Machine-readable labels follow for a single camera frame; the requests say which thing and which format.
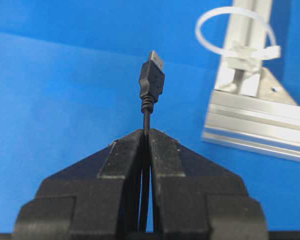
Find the black USB cable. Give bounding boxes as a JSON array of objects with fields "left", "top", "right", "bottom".
[{"left": 137, "top": 50, "right": 166, "bottom": 240}]

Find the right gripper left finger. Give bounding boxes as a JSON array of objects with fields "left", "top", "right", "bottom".
[{"left": 13, "top": 129, "right": 144, "bottom": 240}]

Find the square aluminium extrusion frame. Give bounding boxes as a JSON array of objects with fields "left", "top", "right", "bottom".
[{"left": 202, "top": 0, "right": 300, "bottom": 162}]

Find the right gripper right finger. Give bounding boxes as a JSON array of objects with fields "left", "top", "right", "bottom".
[{"left": 149, "top": 129, "right": 268, "bottom": 240}]

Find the white zip tie loop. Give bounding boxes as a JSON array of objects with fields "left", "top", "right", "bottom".
[{"left": 194, "top": 6, "right": 281, "bottom": 72}]

